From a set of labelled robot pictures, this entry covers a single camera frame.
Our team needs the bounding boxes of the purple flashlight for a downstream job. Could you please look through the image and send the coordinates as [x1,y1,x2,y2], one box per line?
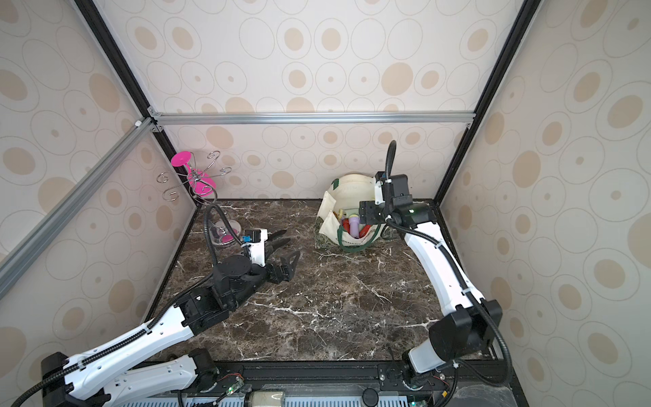
[348,214,360,239]

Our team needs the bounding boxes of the red flashlight with logo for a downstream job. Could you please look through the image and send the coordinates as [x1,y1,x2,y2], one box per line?
[359,225,371,238]

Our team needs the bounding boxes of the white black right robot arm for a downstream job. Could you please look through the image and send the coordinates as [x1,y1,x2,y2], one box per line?
[359,142,514,387]

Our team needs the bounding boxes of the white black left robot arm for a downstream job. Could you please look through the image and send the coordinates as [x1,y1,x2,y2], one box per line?
[13,203,301,406]

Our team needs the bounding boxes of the cream green tote bag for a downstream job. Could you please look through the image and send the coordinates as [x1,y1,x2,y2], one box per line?
[315,174,385,254]

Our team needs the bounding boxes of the black metal tongs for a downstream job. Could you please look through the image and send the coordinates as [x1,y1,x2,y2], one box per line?
[265,229,291,254]

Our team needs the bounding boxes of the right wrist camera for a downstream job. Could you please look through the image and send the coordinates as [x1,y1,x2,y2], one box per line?
[374,171,386,205]

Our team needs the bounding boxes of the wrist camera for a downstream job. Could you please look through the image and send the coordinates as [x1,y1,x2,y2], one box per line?
[374,171,386,205]
[241,229,268,267]

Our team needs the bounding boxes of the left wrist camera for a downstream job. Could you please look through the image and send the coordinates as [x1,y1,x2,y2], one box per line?
[241,229,268,267]

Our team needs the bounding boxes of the aluminium frame rail back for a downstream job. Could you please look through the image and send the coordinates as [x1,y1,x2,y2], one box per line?
[153,110,476,125]

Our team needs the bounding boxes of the aluminium frame rail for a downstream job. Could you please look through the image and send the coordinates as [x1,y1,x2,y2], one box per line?
[153,110,476,125]
[1,117,154,297]

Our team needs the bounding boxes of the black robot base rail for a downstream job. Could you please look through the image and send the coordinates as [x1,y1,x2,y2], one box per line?
[90,358,530,407]

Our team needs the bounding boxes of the aluminium frame rail left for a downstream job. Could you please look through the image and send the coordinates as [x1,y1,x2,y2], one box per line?
[1,117,154,297]

